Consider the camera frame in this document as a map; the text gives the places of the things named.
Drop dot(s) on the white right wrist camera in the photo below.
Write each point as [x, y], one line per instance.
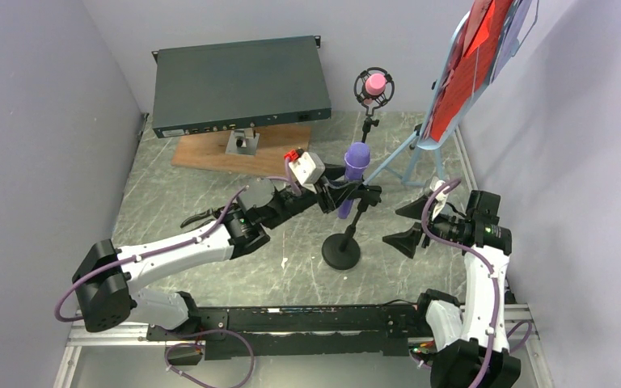
[440, 199]

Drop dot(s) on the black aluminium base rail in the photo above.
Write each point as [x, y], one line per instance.
[226, 332]

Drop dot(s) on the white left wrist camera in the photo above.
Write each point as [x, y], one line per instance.
[304, 167]

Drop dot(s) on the black round-base mic stand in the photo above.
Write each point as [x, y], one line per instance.
[342, 251]

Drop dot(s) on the wooden board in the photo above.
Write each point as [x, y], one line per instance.
[218, 151]

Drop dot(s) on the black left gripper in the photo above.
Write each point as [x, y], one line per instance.
[331, 196]

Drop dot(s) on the dark green rack unit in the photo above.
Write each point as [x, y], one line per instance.
[238, 85]

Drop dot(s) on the black wire stripper pliers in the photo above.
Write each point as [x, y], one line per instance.
[202, 216]

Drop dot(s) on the light blue music stand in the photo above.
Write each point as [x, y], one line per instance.
[521, 19]

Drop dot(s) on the grey metal bracket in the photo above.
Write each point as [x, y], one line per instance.
[243, 142]

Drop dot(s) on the purple microphone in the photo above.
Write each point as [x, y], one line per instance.
[356, 160]

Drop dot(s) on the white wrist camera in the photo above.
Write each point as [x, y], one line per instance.
[304, 167]
[440, 199]

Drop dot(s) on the red sheet music papers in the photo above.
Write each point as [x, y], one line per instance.
[480, 43]

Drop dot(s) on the pink microphone in shock mount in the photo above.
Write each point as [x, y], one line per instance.
[373, 89]

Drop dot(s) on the black tripod mic stand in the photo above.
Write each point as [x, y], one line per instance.
[369, 122]

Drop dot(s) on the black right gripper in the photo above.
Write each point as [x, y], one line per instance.
[405, 241]

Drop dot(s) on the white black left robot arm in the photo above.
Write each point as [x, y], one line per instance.
[112, 283]

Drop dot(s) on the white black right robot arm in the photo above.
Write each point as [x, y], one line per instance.
[471, 344]

